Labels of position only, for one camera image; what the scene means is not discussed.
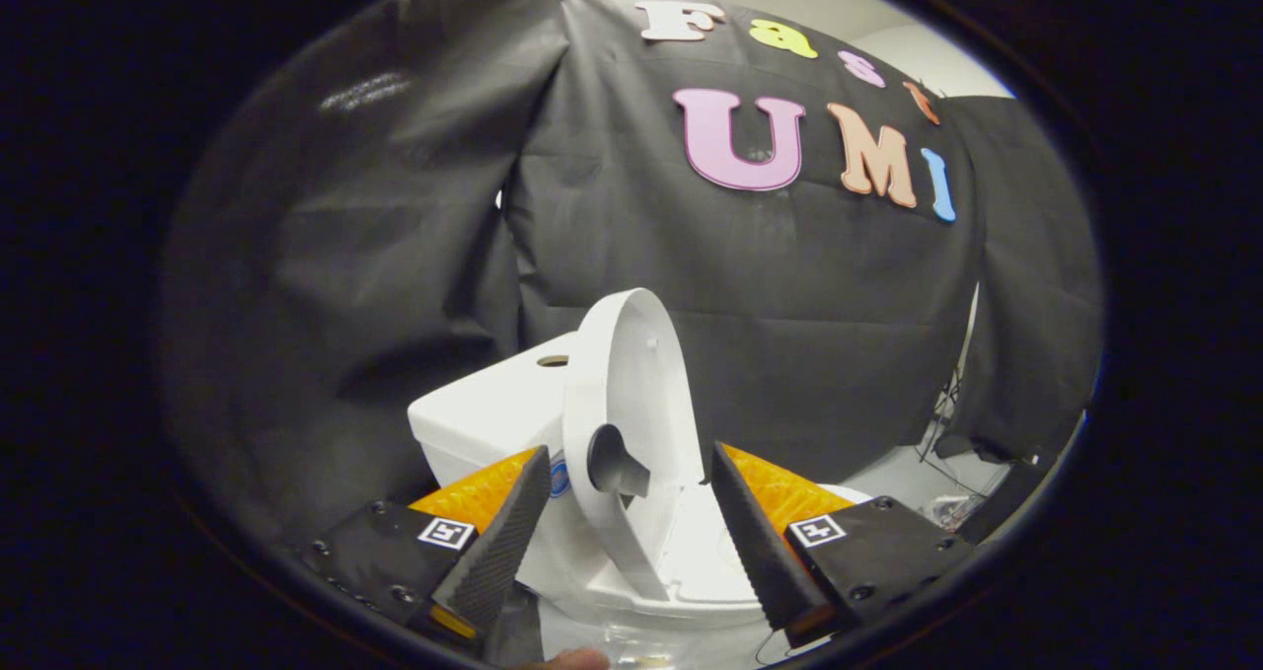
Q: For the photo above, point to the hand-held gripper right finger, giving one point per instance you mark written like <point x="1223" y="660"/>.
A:
<point x="755" y="542"/>

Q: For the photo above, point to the black box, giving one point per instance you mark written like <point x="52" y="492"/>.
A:
<point x="1002" y="502"/>

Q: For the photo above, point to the black backdrop cloth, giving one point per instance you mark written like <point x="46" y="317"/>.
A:
<point x="789" y="285"/>

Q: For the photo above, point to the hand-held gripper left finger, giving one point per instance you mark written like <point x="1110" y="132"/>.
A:
<point x="498" y="552"/>

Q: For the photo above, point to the white toilet lid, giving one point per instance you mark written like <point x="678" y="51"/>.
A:
<point x="641" y="384"/>

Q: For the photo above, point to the white toilet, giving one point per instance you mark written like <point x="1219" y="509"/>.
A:
<point x="493" y="413"/>

